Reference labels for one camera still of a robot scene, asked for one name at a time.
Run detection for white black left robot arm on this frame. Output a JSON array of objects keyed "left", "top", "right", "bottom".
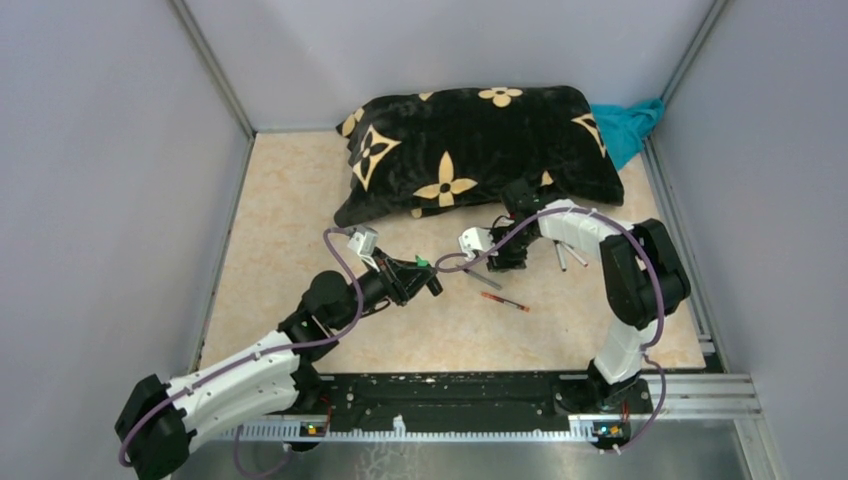
[{"left": 114, "top": 254, "right": 442, "bottom": 479}]

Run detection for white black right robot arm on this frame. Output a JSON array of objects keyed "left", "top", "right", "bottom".
[{"left": 486, "top": 180, "right": 691, "bottom": 413}]

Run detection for grey checkered pen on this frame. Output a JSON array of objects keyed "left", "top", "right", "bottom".
[{"left": 463, "top": 269, "right": 503, "bottom": 291}]

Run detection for red orange pen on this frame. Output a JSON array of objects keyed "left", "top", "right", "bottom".
[{"left": 480, "top": 292, "right": 530, "bottom": 312}]

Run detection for white marker with black cap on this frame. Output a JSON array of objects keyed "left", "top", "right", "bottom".
[{"left": 554, "top": 241, "right": 568, "bottom": 272}]

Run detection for white marker with red tip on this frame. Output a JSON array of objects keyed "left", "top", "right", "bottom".
[{"left": 562, "top": 244, "right": 588, "bottom": 268}]

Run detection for black pillow with beige flowers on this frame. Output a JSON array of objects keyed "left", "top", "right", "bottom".
[{"left": 334, "top": 85, "right": 625, "bottom": 227}]

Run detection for teal cloth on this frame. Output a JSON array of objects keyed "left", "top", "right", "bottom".
[{"left": 590, "top": 98, "right": 666, "bottom": 171}]

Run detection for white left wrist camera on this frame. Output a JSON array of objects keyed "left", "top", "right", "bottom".
[{"left": 347, "top": 226, "right": 379, "bottom": 261}]

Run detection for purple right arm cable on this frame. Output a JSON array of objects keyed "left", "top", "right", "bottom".
[{"left": 433, "top": 206, "right": 667, "bottom": 455}]

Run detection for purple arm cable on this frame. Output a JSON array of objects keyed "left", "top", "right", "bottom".
[
  {"left": 117, "top": 227, "right": 386, "bottom": 480},
  {"left": 433, "top": 206, "right": 667, "bottom": 455}
]

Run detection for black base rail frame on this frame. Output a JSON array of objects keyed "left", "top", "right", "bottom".
[{"left": 218, "top": 371, "right": 762, "bottom": 451}]

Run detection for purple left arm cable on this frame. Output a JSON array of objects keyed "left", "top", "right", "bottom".
[{"left": 117, "top": 227, "right": 386, "bottom": 480}]

